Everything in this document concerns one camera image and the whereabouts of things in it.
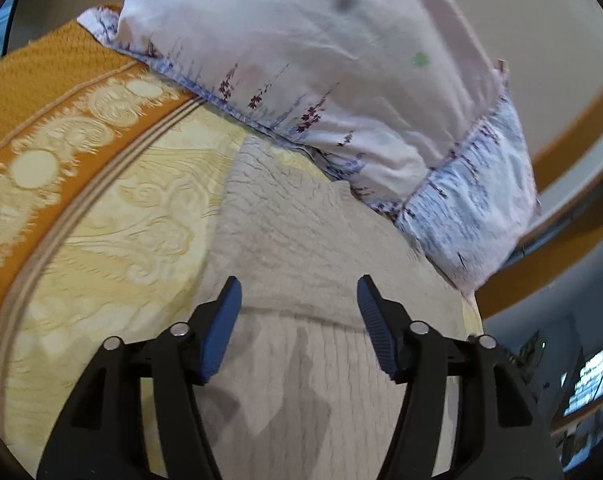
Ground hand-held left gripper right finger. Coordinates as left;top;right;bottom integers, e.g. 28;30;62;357
357;274;567;480

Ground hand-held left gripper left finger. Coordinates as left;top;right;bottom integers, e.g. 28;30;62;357
36;276;243;480

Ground beige knit garment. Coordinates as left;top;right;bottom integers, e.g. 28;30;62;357
191;133;475;480

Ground yellow orange patterned bedspread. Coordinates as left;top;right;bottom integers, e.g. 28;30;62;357
0;4;485;480

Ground floral white pillow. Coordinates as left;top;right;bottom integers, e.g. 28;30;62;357
77;0;542;292

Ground wooden headboard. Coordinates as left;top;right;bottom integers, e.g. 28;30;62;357
474;67;603;318

